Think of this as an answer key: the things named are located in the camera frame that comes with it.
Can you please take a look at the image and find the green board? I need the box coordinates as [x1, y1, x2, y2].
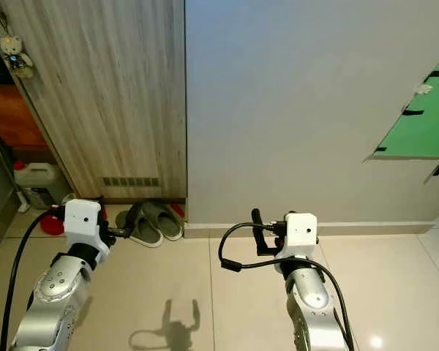
[366, 42, 439, 162]

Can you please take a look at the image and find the grey slipper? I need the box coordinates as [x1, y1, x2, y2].
[130, 212, 164, 249]
[146, 201, 184, 243]

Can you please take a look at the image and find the beige teddy bear keychain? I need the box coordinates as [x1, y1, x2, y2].
[0, 34, 34, 80]

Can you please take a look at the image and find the white jerrycan with red cap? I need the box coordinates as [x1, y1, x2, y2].
[12, 160, 68, 210]

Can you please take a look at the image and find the orange brown container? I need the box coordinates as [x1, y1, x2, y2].
[0, 80, 50, 151]

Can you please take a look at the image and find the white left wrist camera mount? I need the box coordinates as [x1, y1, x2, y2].
[64, 198, 108, 257]

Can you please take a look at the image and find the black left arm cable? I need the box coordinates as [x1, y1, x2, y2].
[0, 208, 68, 351]

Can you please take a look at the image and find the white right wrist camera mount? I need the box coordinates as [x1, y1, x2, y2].
[278, 212, 318, 268]

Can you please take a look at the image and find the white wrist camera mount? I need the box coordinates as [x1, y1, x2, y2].
[278, 212, 318, 268]
[64, 198, 108, 257]

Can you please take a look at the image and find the red cloth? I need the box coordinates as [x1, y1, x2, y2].
[40, 207, 68, 237]

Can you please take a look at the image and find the grey wood grain door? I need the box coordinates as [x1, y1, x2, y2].
[0, 0, 188, 203]

